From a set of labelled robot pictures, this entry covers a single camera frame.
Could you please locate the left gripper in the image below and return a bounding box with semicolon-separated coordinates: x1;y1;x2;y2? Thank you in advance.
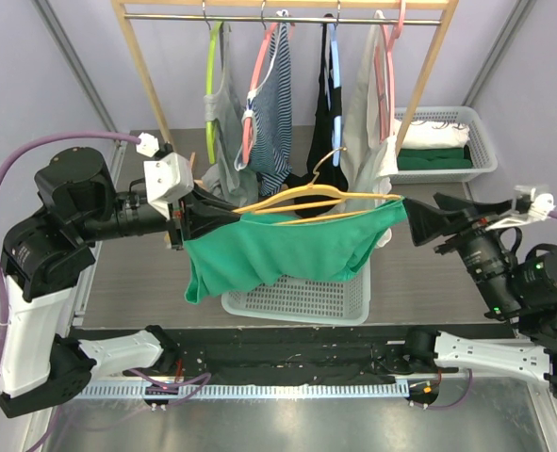
74;176;241;250

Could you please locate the green tank top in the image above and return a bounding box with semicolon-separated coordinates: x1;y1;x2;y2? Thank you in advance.
184;201;406;304

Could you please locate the yellow hanger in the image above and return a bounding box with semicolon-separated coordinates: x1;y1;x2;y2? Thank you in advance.
233;146;403;215

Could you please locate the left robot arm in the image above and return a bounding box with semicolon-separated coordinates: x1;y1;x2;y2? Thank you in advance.
0;147;238;418

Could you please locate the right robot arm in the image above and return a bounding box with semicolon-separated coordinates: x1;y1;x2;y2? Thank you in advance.
380;187;557;399

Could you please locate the grey tank top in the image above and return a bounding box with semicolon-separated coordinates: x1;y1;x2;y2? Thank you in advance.
202;23;258;207

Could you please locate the white tank top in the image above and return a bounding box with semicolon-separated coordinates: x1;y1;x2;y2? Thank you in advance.
341;9;400;250

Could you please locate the lime green hanger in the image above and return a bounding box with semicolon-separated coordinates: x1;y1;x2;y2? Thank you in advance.
205;22;223;165

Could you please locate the black tank top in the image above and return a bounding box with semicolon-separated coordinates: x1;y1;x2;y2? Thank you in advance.
285;24;349;191

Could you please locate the blue striped tank top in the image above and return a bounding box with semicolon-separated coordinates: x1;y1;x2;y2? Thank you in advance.
246;10;292;197

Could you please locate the light pink hanger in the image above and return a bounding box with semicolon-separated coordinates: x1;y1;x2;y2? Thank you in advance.
374;0;406;141

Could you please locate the light blue hanger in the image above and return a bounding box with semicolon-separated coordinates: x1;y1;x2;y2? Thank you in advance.
328;24;342;167

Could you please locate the folded green cloth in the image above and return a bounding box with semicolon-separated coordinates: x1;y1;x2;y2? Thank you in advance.
397;147;473;171

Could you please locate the white basket with clothes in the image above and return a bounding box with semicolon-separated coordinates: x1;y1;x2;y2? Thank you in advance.
391;106;499;184

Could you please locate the folded white cloth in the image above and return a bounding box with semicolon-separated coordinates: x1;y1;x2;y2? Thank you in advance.
402;120;470;150

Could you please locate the white empty basket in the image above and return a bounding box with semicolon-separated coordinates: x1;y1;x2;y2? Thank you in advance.
221;263;371;326

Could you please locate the wooden clothes rack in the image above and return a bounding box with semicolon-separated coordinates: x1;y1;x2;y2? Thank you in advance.
112;1;458;152

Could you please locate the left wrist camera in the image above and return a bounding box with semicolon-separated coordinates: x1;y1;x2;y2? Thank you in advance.
136;133;194;219

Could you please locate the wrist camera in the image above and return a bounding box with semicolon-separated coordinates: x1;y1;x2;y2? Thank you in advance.
136;133;194;219
485;186;555;231

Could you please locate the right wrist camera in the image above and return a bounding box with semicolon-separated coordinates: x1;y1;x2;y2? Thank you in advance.
485;186;555;231

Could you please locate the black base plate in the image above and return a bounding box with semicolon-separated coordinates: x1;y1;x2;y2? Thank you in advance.
122;323;463;386

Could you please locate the white slotted cable duct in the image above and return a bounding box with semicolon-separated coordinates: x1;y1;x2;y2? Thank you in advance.
75;379;409;401

